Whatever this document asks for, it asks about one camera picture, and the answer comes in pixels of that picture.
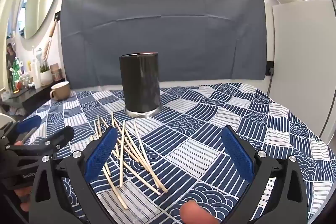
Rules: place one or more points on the green bottle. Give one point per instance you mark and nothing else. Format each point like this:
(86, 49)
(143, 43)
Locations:
(16, 69)

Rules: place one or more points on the small plant in white pot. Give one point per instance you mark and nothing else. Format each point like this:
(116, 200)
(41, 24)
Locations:
(46, 78)

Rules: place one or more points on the oval wall mirror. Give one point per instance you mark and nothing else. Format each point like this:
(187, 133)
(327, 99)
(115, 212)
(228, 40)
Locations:
(39, 1)

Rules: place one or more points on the wooden hairbrush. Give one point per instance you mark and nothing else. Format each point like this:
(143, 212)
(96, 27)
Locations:
(47, 48)

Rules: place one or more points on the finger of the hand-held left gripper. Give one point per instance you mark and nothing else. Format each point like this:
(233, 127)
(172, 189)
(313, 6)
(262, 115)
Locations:
(29, 123)
(61, 136)

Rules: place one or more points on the person's left hand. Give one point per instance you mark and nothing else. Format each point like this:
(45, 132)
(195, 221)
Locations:
(22, 193)

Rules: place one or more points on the pile of wooden chopsticks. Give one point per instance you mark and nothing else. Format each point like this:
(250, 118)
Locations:
(122, 161)

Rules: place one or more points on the person's right hand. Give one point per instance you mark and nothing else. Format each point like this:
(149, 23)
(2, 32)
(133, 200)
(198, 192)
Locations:
(195, 214)

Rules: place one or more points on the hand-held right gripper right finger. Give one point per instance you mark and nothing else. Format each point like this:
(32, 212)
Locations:
(237, 153)

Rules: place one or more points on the black wall hook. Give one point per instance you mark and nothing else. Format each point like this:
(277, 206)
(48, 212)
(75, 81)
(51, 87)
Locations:
(57, 16)

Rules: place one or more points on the black cylindrical utensil holder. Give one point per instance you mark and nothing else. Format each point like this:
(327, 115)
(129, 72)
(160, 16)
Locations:
(140, 85)

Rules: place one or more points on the grey backdrop cloth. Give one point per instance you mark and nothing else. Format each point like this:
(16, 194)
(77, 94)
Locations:
(162, 16)

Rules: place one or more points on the blue patterned tablecloth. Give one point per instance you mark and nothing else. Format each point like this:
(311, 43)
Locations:
(210, 121)

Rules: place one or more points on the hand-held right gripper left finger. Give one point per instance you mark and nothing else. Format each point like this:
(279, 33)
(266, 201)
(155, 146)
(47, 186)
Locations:
(101, 150)

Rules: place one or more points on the beige mug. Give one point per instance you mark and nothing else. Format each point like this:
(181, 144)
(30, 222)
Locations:
(61, 91)

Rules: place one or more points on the white bottle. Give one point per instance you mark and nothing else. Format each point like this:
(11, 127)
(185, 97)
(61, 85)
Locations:
(36, 77)

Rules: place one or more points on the pink jar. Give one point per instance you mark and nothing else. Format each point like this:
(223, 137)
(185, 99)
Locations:
(55, 73)

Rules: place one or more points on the white fridge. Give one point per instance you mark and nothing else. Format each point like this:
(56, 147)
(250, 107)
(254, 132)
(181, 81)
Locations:
(302, 56)

